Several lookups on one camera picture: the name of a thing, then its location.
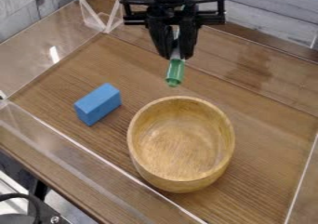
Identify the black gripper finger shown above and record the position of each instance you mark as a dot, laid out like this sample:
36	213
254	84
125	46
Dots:
187	37
162	37

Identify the black metal table clamp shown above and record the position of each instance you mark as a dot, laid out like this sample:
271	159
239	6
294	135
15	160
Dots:
45	213

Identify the clear acrylic corner bracket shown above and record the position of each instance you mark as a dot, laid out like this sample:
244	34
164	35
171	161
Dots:
97	20

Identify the brown wooden bowl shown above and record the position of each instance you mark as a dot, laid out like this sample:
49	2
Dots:
182	142

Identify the green Expo marker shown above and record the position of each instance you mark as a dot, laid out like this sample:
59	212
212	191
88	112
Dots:
176	64

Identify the blue rectangular block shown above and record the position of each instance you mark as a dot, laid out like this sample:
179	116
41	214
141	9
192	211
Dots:
97	103

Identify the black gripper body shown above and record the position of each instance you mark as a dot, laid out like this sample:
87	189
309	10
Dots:
207	12

